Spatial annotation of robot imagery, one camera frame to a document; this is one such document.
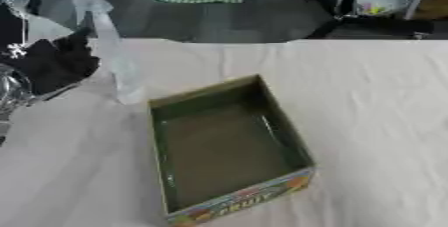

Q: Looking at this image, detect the clear plastic bottle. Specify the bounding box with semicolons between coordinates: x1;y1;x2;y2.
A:
59;0;147;106

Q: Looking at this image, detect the black tripod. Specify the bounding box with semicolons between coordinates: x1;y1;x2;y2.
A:
301;0;438;41

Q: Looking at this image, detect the cardboard box with green inside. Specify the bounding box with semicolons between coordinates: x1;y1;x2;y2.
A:
145;74;319;227

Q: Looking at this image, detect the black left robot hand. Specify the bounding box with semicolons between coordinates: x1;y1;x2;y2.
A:
0;0;104;96

